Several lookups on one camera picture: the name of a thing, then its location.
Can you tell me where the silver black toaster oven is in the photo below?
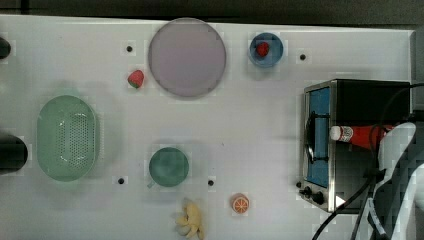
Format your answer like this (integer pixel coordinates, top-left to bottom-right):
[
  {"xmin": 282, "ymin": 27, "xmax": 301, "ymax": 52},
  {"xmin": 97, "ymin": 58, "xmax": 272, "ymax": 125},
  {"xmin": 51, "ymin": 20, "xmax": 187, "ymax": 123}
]
[{"xmin": 297, "ymin": 79, "xmax": 410, "ymax": 212}]

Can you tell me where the red plush ketchup bottle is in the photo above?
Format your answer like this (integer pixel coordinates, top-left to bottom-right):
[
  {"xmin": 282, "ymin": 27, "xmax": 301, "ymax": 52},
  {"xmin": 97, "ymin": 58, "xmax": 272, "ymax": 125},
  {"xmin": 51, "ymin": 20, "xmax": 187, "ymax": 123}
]
[{"xmin": 329, "ymin": 125, "xmax": 393, "ymax": 149}]

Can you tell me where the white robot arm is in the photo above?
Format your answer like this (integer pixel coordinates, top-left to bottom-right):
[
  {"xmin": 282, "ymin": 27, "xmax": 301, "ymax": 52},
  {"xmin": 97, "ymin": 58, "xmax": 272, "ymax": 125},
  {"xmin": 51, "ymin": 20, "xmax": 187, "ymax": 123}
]
[{"xmin": 355, "ymin": 122, "xmax": 424, "ymax": 240}]

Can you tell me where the dark grey round object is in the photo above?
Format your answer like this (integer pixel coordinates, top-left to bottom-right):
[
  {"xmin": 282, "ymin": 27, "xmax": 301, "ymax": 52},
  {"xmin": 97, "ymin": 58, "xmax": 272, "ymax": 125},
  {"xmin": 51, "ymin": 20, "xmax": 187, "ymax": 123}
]
[{"xmin": 0, "ymin": 38, "xmax": 11, "ymax": 59}]

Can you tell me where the green oval colander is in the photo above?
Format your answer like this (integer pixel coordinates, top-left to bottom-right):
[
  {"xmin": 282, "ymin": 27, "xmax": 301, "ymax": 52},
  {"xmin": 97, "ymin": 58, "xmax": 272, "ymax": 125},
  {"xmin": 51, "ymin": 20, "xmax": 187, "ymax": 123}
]
[{"xmin": 37, "ymin": 95, "xmax": 99, "ymax": 182}]

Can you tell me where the green mug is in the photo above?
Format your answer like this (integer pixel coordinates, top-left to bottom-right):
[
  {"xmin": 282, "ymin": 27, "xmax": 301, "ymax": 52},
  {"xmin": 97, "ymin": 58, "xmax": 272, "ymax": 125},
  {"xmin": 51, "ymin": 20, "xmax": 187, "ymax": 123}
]
[{"xmin": 147, "ymin": 147, "xmax": 190, "ymax": 188}]

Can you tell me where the blue bowl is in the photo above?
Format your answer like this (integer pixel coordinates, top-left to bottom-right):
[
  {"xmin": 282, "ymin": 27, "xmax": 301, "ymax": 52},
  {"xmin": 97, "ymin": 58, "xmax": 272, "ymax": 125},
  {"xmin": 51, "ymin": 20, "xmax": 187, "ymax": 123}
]
[{"xmin": 249, "ymin": 32, "xmax": 285, "ymax": 68}]

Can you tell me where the black pot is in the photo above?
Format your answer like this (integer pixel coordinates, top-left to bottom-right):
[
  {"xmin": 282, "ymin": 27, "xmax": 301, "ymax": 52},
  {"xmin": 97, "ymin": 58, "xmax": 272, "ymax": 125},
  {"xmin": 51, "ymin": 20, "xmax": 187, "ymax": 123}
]
[{"xmin": 0, "ymin": 135, "xmax": 28, "ymax": 174}]

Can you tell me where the small red strawberry in bowl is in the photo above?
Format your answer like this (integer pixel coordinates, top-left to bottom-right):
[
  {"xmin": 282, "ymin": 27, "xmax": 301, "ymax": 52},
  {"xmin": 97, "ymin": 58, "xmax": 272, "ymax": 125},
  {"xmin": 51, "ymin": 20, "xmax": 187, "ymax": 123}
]
[{"xmin": 256, "ymin": 42, "xmax": 270, "ymax": 57}]

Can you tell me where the red strawberry toy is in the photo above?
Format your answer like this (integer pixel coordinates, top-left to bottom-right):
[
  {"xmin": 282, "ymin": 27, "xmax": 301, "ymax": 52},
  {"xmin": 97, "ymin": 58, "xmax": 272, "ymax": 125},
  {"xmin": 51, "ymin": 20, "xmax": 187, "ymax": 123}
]
[{"xmin": 127, "ymin": 70, "xmax": 144, "ymax": 89}]

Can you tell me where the orange slice toy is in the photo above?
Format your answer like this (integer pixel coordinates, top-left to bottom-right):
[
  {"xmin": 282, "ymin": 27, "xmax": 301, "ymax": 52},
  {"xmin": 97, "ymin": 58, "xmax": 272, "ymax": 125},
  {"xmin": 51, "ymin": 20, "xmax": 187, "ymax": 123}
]
[{"xmin": 231, "ymin": 193, "xmax": 250, "ymax": 214}]

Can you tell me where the peeled banana toy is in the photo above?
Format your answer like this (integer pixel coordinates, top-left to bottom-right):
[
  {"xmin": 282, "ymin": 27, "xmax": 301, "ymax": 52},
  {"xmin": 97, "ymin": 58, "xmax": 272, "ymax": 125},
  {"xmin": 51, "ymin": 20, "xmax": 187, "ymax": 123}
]
[{"xmin": 175, "ymin": 200, "xmax": 205, "ymax": 240}]

